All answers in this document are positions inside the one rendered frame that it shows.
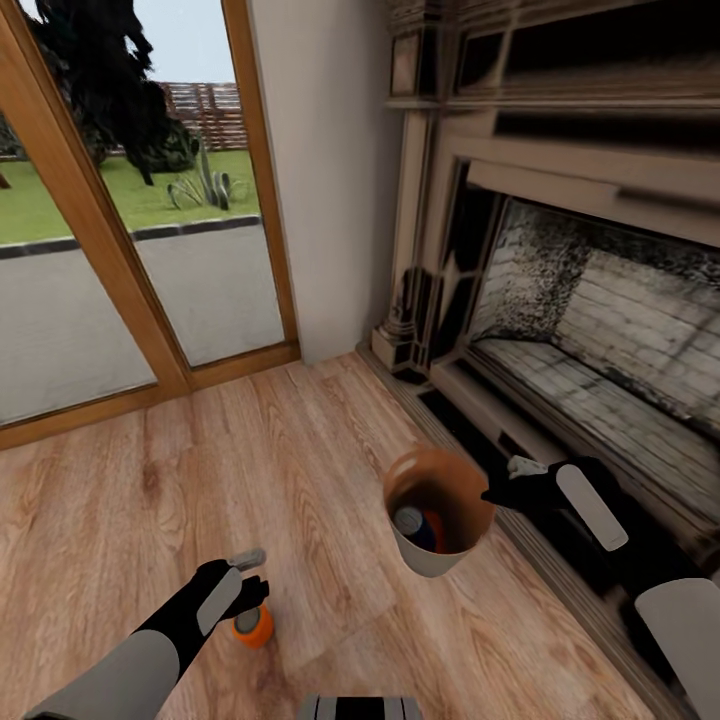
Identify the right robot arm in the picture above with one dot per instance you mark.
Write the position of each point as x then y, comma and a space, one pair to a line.
673, 595

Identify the trash can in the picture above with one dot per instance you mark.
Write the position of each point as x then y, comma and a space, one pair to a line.
449, 485

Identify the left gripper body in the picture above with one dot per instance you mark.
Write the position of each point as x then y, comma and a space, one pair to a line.
250, 597

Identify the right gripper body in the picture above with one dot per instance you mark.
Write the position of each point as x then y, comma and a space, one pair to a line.
514, 494

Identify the can of soda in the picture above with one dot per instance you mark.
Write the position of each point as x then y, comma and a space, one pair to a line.
435, 520
254, 627
413, 525

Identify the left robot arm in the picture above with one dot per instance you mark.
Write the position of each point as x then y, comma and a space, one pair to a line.
134, 680

